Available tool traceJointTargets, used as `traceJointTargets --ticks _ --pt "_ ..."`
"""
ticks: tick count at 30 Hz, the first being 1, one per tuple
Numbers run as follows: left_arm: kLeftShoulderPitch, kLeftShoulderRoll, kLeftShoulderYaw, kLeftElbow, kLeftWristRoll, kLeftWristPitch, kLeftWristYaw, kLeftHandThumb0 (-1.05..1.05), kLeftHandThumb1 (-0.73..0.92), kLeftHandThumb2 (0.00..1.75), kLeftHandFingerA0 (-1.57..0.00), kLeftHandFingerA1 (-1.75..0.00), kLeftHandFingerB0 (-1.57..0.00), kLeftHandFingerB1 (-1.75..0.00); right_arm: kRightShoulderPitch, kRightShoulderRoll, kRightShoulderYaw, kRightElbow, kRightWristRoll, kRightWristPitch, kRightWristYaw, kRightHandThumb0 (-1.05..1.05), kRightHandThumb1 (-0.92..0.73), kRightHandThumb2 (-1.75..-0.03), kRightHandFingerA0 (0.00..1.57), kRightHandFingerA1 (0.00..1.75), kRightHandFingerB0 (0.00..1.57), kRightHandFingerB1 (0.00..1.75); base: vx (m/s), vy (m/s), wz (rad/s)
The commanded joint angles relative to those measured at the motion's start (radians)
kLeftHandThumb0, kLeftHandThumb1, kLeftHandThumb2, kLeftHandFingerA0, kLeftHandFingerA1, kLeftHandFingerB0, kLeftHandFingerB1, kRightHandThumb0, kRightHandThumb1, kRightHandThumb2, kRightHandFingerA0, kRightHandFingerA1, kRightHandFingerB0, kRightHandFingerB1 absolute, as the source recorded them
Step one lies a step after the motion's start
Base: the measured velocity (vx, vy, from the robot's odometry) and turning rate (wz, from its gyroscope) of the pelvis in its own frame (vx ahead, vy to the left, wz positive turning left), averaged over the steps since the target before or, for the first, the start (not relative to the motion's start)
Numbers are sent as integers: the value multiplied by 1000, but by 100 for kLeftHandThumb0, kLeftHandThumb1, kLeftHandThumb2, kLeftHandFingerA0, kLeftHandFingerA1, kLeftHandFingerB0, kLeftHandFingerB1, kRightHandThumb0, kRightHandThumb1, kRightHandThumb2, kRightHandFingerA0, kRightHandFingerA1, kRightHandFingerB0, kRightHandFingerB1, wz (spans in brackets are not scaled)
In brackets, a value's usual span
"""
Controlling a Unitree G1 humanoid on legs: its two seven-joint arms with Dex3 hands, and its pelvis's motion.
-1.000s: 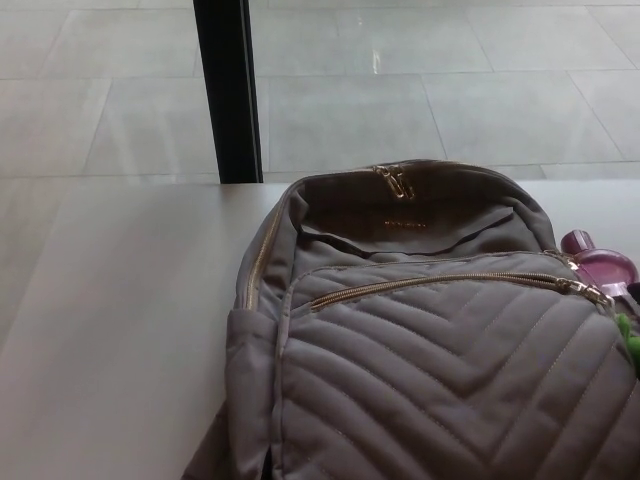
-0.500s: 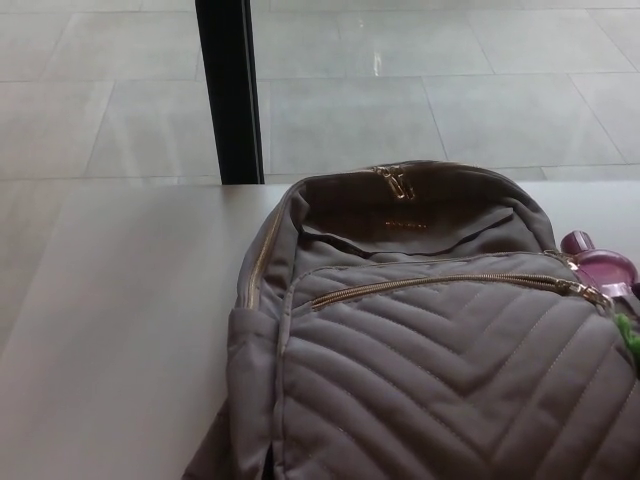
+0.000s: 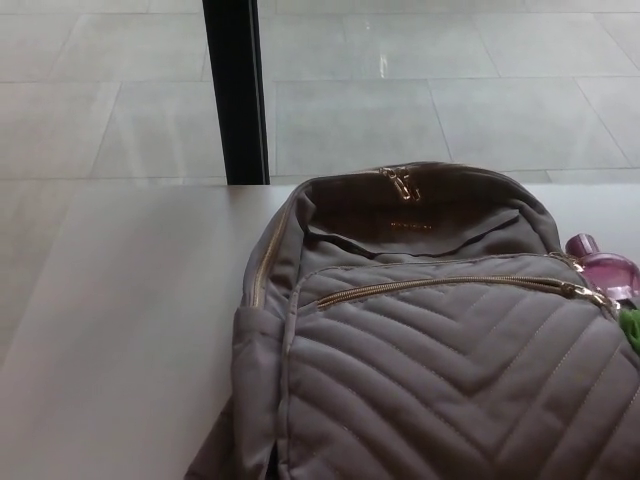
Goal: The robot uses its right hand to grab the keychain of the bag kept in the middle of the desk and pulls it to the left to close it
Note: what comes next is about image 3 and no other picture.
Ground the black vertical window post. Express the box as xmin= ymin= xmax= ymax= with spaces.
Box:
xmin=201 ymin=0 xmax=272 ymax=187

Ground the grey quilted backpack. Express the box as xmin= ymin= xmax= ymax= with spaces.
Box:
xmin=185 ymin=160 xmax=640 ymax=480

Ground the green plush keychain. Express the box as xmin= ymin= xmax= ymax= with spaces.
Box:
xmin=616 ymin=305 xmax=640 ymax=353

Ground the purple transparent bottle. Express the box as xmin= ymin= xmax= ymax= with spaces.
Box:
xmin=564 ymin=232 xmax=640 ymax=302

